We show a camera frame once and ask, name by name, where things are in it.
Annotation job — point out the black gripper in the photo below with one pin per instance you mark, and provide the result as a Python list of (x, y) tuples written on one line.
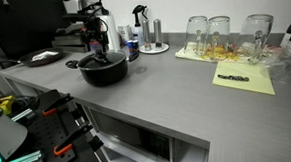
[(94, 30)]

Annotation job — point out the glass pot lid black knob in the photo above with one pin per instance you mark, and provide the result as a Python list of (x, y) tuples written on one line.
[(112, 57)]

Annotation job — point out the Franka robot arm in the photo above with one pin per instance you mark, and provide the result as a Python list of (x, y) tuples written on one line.
[(81, 9)]

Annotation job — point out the black cooking pot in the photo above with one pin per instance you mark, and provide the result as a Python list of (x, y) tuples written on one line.
[(103, 76)]

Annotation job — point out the white cylindrical jug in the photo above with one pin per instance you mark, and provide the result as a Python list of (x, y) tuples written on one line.
[(113, 32)]

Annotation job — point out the small white carton box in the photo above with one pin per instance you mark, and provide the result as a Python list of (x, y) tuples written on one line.
[(124, 32)]

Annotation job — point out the grey stacked appliance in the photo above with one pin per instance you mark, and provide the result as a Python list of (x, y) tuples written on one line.
[(66, 40)]

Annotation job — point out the spray bottle black trigger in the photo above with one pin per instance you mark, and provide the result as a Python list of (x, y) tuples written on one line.
[(138, 33)]

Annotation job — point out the steel grinder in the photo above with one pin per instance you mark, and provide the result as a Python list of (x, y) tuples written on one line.
[(157, 33), (146, 34)]

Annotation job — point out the round white plate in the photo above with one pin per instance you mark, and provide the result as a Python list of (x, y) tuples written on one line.
[(164, 49)]

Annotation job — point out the black frying pan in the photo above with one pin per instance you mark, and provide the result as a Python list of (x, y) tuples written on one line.
[(27, 60)]

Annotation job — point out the patterned yellow dish towel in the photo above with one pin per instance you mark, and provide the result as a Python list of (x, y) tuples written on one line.
[(184, 54)]

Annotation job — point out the built-in steel microwave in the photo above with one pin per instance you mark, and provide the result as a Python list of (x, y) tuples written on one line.
[(135, 138)]

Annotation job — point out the short aluminium extrusion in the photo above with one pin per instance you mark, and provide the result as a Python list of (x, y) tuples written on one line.
[(22, 114)]

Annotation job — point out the black pegboard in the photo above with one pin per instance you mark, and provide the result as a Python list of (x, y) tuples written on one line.
[(45, 136)]

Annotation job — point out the yellow tool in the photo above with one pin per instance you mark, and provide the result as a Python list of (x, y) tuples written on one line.
[(7, 104)]

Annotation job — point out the large upturned glass mug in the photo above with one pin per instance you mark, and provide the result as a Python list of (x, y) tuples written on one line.
[(256, 35)]

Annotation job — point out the clear plastic bag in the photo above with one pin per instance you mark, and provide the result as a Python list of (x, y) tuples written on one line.
[(280, 67)]

